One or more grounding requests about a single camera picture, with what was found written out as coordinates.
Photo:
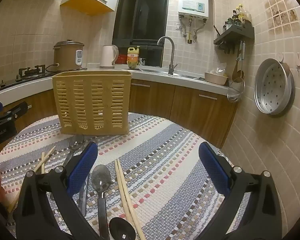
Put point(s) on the glass cup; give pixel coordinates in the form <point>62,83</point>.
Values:
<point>142,62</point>

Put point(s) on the red container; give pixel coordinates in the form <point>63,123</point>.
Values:
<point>120,60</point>

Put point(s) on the water heater pipes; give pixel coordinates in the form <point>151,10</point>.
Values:
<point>189,30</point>

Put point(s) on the aluminium steamer tray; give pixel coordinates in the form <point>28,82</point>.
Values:
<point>272,87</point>

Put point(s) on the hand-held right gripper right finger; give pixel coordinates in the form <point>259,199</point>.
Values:
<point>213,170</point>

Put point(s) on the wooden base cabinets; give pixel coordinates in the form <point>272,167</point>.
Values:
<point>190,107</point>

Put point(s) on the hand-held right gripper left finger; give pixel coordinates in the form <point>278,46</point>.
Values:
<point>82,170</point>

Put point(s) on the black gas stove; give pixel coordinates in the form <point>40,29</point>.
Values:
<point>27,73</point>

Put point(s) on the striped woven table mat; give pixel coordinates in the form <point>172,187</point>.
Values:
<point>165,160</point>

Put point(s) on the white wall hook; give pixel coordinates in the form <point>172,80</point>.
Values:
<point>299,61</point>
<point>280,56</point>

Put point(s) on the yellow plastic utensil basket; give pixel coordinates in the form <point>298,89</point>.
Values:
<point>90,100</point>

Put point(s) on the wall socket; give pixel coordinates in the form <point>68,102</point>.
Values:
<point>178,26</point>

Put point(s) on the black spoon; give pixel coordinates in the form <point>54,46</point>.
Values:
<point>122,228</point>

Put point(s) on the clear plastic bag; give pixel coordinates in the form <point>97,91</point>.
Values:
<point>220,69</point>

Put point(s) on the small seasoning jar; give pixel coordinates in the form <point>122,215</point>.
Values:
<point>228,23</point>

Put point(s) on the wooden ladle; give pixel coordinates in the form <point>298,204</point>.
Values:
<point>238,73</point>

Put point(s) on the brown rice cooker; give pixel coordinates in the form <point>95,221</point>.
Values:
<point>66,55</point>

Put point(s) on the dark window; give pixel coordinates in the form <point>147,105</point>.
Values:
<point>140,15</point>

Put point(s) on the yellow dish soap bottle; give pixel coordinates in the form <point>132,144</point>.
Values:
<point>133,57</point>

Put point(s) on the beige bowl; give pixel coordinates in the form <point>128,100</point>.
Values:
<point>216,78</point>

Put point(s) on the steel sink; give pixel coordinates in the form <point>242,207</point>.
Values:
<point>152,71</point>

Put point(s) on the steel kitchen faucet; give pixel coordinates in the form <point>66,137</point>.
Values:
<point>171,55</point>

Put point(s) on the dark sauce bottle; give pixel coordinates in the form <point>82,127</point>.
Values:
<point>236,18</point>

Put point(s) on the yellow cooking oil bottle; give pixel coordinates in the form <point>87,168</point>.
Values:
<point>243,13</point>

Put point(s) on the black wall spice rack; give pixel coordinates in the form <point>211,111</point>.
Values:
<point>237,35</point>

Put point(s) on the steel strainer ladle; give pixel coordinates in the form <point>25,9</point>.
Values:
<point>235,93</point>

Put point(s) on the white kitchen countertop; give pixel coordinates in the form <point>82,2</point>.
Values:
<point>165,78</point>

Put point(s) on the white electric kettle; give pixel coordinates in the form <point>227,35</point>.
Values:
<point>107,56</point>

